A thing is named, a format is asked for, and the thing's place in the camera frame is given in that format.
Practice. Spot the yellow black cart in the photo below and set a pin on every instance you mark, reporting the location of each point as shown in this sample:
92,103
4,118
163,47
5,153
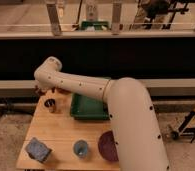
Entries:
184,129

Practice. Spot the small blue cup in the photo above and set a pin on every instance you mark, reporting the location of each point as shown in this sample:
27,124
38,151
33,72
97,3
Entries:
81,148

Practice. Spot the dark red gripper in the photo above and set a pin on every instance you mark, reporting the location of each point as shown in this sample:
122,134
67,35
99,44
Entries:
41,92

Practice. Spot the black tripod equipment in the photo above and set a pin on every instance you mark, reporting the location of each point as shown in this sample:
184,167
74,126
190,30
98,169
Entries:
157,14

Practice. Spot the small metal can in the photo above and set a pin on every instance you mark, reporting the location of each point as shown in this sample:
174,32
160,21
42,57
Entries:
50,104

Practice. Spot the brown pot with spoon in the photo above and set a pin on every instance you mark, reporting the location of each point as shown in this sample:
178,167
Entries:
62,91

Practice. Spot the blue sponge block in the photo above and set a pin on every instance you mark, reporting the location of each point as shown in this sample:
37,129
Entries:
37,150

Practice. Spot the green plastic tray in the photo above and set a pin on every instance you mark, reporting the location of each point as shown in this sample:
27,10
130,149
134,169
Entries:
84,108

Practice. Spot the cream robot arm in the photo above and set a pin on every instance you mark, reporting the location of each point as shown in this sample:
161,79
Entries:
133,120

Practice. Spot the distant green tray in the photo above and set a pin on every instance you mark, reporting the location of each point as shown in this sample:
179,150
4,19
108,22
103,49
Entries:
96,25

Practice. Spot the purple bowl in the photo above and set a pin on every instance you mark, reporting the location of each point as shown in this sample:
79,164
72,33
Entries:
107,148

